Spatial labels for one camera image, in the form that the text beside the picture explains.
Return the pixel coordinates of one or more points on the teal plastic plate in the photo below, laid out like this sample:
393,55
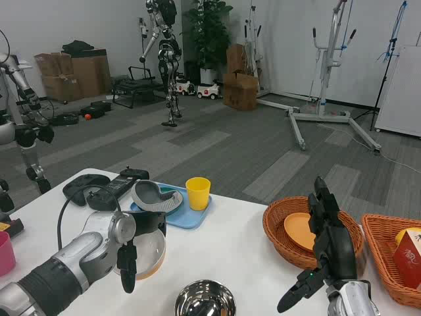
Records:
167,190

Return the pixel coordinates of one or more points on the small black box yellow label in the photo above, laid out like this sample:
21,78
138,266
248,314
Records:
13,227

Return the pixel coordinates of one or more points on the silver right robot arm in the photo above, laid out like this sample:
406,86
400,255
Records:
353,298

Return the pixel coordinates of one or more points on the tall brown cardboard box pile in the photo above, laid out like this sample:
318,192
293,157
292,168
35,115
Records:
240,92

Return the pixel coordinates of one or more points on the orange plastic plate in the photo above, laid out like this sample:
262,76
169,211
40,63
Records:
297,230

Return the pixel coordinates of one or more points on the green potted plant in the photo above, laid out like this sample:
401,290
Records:
208,33

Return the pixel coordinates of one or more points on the hanging silver humanoid robot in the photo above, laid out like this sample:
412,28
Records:
166,52

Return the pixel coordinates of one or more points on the black round device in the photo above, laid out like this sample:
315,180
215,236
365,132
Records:
102,202

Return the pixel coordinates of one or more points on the yellow plastic cup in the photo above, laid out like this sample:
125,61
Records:
197,194

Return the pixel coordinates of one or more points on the black flat floor case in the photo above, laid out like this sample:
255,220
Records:
64,119

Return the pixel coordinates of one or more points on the black game controller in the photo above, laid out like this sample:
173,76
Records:
82,186

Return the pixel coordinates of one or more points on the white toy car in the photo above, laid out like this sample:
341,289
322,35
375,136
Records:
185,88
208,91

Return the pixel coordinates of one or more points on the shiny steel bowl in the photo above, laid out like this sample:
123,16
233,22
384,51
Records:
204,301

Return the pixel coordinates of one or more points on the silver black humanoid robot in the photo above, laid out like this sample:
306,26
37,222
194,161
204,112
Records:
24,131

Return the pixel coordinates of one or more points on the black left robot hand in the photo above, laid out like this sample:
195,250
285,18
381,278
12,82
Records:
148,223

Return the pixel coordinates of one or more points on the square orange wicker basket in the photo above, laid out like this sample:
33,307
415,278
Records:
381,250

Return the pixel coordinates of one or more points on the red and white carton box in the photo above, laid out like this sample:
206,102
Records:
408,263

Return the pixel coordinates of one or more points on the white plant pot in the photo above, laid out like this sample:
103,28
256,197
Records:
208,76

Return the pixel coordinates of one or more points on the grey ribbed silicone bowl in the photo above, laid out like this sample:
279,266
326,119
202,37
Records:
148,197

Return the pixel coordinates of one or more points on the stack of brown cardboard boxes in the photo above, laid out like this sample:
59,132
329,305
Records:
79,75

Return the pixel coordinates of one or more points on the black equipment case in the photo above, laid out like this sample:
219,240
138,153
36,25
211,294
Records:
97,108

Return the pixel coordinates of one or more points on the white and orange plastic bowl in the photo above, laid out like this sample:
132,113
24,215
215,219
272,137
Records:
149,255

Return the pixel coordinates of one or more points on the black rectangular battery pack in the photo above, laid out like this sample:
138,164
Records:
123,181

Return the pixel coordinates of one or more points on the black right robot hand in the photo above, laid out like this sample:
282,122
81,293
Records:
337,250

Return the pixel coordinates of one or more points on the yellow round object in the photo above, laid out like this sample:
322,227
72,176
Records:
403,235

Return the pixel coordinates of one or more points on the white wheeled gantry stand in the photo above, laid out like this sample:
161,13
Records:
324,112

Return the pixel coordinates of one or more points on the black tripod stand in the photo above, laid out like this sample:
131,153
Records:
383,79

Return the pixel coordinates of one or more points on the black metal bench frame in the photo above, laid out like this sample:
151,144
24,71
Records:
138,88

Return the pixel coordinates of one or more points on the black bag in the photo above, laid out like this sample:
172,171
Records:
77,46

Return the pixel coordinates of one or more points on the pink plastic cup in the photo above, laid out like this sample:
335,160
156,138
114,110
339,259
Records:
6,253

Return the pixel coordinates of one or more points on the light blue plastic tray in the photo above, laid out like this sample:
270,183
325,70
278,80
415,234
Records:
190,217

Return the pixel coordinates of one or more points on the round orange wicker basket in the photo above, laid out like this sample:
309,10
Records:
286,250

